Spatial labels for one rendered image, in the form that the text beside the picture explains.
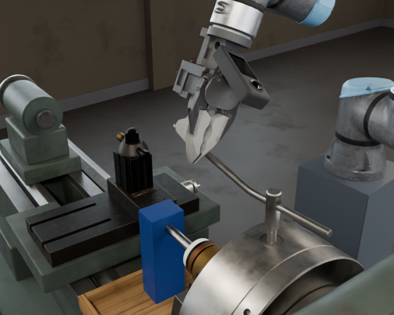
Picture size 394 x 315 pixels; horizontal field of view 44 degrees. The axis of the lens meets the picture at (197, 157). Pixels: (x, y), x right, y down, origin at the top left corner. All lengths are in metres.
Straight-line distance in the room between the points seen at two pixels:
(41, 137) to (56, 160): 0.10
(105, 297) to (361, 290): 0.68
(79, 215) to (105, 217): 0.07
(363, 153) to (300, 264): 0.56
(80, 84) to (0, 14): 0.96
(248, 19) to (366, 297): 0.42
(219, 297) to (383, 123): 0.58
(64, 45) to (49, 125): 3.00
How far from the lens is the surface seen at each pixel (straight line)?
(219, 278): 0.73
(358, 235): 1.24
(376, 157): 1.23
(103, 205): 1.34
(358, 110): 1.17
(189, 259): 0.93
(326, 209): 1.27
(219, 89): 0.75
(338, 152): 1.23
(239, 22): 0.75
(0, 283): 1.85
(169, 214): 1.03
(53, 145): 1.72
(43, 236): 1.26
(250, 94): 0.68
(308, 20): 0.85
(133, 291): 1.19
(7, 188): 1.72
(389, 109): 1.11
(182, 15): 5.36
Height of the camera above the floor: 1.68
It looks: 27 degrees down
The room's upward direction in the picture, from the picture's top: straight up
